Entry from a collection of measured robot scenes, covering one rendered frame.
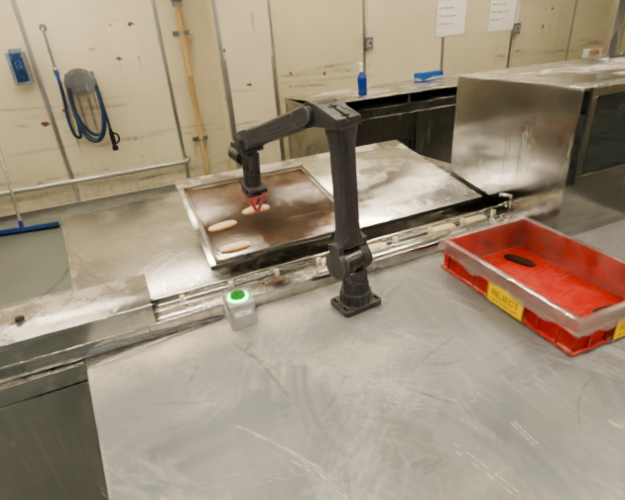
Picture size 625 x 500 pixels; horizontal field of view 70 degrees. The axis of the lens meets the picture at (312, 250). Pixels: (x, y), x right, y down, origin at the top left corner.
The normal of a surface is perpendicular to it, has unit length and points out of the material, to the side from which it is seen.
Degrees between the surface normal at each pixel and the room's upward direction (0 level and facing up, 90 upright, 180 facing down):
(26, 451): 90
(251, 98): 90
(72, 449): 90
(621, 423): 0
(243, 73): 90
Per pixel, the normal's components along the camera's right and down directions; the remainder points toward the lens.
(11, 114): 0.41, 0.40
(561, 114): -0.91, 0.24
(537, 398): -0.07, -0.89
